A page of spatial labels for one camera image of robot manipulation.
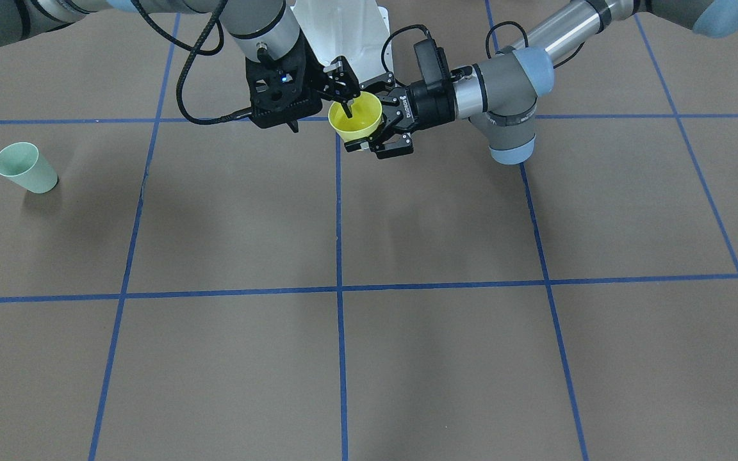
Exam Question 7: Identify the black braided cable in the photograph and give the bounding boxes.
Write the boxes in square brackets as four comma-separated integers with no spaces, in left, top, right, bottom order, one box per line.
[128,0,256,126]

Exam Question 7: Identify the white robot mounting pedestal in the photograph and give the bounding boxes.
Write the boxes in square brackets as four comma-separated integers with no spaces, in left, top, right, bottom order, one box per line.
[291,1,393,82]

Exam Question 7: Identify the yellow plastic cup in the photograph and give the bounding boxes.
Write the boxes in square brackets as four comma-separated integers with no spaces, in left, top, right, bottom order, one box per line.
[327,92,384,142]

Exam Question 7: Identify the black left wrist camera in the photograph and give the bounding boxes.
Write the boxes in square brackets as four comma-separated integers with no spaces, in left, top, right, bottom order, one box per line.
[412,38,452,94]

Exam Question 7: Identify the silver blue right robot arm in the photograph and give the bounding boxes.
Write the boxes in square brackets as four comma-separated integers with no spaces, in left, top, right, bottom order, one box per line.
[0,1,361,131]

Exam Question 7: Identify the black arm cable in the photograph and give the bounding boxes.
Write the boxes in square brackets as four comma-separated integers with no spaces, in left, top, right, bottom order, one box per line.
[382,20,587,84]

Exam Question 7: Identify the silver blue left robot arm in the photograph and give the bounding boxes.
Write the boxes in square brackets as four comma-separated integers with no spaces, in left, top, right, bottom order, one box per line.
[328,1,738,165]

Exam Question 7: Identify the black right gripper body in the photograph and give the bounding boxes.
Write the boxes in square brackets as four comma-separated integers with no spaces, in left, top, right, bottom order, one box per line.
[245,38,323,133]

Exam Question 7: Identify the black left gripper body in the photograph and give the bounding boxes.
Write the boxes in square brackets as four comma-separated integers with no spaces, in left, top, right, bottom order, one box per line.
[397,82,457,133]

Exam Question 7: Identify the green plastic cup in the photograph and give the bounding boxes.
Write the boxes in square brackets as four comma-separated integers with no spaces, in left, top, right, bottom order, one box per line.
[0,142,59,195]

